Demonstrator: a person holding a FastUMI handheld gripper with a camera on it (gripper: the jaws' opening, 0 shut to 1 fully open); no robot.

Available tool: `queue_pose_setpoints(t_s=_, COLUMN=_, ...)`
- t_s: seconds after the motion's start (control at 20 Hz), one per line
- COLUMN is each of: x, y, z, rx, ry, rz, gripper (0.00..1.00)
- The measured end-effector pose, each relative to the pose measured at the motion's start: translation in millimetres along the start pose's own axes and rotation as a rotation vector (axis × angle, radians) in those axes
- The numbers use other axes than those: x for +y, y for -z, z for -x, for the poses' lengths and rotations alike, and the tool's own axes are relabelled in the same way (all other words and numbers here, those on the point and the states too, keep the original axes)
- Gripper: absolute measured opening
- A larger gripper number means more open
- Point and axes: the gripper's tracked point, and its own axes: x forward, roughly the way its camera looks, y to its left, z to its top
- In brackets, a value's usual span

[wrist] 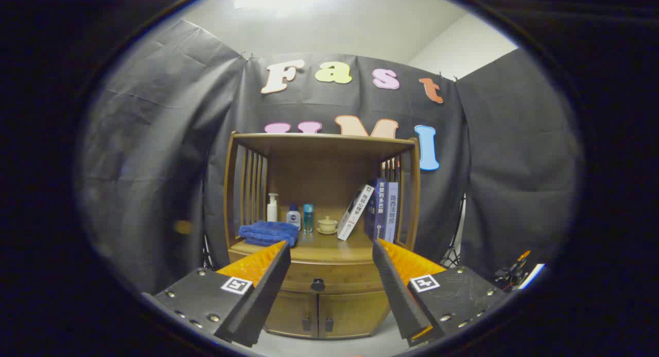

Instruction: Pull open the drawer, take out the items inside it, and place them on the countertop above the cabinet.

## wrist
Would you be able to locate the clear blue bottle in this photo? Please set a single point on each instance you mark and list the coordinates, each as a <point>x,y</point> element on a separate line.
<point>308,218</point>

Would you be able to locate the white bottle with blue cap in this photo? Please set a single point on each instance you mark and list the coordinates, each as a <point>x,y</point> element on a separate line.
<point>293,218</point>

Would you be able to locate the folded blue towel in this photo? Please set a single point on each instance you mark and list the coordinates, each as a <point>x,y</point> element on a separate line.
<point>267,232</point>

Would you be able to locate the wooden drawer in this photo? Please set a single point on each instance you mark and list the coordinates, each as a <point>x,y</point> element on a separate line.
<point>334,277</point>

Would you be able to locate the cream lidded teacup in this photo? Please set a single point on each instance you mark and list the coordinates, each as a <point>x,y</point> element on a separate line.
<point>327,225</point>

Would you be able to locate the wooden cabinet with shelf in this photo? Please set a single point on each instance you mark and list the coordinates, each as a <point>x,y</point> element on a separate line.
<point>319,171</point>

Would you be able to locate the wooden countertop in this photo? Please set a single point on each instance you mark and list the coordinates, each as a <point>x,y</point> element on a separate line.
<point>324,249</point>

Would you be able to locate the black backdrop cloth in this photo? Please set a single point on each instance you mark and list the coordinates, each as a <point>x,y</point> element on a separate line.
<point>154,166</point>

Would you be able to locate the wooden cabinet door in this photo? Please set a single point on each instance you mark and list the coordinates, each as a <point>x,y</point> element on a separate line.
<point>293,313</point>
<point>350,313</point>

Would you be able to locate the dark blue book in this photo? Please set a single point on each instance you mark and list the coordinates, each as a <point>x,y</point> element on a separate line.
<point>378,213</point>

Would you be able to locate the pale grey book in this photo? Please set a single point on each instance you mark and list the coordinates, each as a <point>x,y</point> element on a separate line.
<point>391,213</point>

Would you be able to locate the black light stand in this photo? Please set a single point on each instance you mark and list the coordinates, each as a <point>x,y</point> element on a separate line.
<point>453,254</point>

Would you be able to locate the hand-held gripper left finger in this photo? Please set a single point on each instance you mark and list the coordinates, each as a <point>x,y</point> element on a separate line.
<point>267,295</point>

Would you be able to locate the white flat object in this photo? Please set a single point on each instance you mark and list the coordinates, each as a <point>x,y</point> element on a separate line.
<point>533,274</point>

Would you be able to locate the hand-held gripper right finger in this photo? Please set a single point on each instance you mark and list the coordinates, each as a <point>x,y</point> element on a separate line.
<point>399,295</point>

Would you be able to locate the white pump bottle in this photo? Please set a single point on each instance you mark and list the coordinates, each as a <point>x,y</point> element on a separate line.
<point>272,211</point>

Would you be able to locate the white book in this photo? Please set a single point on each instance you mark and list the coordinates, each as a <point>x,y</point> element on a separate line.
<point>355,213</point>

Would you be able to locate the black device with orange part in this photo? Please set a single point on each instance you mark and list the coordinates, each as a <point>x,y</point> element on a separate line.
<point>509,272</point>

